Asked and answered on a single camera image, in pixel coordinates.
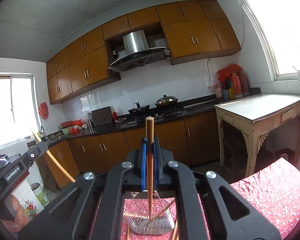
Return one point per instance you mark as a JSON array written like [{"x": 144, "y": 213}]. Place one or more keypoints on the red floral tablecloth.
[{"x": 274, "y": 192}]

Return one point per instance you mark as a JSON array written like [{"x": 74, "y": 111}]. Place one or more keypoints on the white paint bucket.
[{"x": 40, "y": 193}]

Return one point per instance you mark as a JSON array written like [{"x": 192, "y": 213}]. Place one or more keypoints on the small red bottle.
[{"x": 114, "y": 114}]

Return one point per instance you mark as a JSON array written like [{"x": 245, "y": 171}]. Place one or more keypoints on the brown upper kitchen cabinets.
[{"x": 181, "y": 31}]

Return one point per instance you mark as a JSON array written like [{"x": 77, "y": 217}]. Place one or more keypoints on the red plastic bag on wall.
[{"x": 43, "y": 111}]

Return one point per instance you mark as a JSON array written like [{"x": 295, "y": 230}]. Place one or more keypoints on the person's left hand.
[{"x": 19, "y": 220}]

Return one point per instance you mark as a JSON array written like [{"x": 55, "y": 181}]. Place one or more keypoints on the dark cutting board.
[{"x": 102, "y": 116}]

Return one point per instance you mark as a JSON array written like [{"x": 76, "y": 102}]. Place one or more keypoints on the metal wire utensil holder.
[{"x": 148, "y": 218}]

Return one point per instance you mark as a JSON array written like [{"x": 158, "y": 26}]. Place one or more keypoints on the wooden chopstick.
[
  {"x": 149, "y": 162},
  {"x": 174, "y": 235},
  {"x": 164, "y": 210},
  {"x": 129, "y": 215},
  {"x": 62, "y": 169}
]

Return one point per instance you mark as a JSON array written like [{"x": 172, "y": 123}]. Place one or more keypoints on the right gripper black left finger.
[{"x": 92, "y": 207}]

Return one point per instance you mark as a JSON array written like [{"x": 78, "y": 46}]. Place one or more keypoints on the steel range hood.
[{"x": 137, "y": 49}]

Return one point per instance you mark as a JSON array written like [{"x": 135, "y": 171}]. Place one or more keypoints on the cream wooden side table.
[{"x": 255, "y": 117}]

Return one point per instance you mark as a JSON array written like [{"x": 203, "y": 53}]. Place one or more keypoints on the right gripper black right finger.
[{"x": 207, "y": 206}]

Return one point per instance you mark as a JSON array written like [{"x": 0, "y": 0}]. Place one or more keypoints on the white floral cabinet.
[{"x": 24, "y": 194}]

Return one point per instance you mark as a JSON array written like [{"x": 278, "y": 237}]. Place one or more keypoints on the red basin on counter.
[{"x": 70, "y": 127}]

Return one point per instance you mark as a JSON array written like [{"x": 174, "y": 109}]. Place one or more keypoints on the brown lower kitchen cabinets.
[{"x": 193, "y": 141}]

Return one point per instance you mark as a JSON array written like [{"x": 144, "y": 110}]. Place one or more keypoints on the brown kitchen cabinets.
[
  {"x": 193, "y": 141},
  {"x": 181, "y": 31}
]

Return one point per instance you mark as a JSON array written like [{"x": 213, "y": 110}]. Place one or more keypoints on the red bottles and bags group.
[{"x": 233, "y": 82}]

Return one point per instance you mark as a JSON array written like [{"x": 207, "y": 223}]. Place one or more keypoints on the black lidded pot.
[{"x": 166, "y": 103}]

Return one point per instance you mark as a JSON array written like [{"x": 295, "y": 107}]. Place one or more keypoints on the black wok with handle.
[{"x": 139, "y": 111}]

